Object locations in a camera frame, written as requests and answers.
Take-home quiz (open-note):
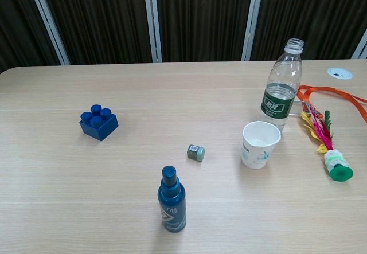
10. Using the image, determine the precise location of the white cable grommet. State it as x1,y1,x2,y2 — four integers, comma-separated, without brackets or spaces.
327,67,353,80

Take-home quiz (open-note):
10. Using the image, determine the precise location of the colourful feather shuttlecock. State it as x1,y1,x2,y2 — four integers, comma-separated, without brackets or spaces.
300,110,354,182

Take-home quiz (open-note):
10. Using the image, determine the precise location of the blue toy building block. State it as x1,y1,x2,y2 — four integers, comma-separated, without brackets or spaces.
79,104,119,142

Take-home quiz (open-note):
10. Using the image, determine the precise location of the transparent plastic water bottle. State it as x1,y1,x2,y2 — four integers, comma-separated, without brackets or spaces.
260,38,304,134

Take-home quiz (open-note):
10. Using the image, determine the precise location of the white paper cup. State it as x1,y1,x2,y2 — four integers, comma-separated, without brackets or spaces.
240,121,282,170

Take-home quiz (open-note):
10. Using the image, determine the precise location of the blue spray bottle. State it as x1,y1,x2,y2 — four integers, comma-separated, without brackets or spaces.
157,165,186,233

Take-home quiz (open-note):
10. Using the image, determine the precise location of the white partition post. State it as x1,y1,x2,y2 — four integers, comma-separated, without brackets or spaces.
241,0,265,62
142,0,163,63
26,0,71,65
351,29,367,60

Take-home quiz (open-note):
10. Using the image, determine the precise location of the clear badge holder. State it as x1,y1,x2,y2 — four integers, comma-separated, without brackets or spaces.
288,100,321,119

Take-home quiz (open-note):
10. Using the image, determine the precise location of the small green jar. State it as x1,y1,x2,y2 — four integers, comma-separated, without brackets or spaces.
186,144,206,162

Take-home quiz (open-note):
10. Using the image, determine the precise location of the orange lanyard strap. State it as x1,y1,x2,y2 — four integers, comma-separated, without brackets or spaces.
296,85,367,123

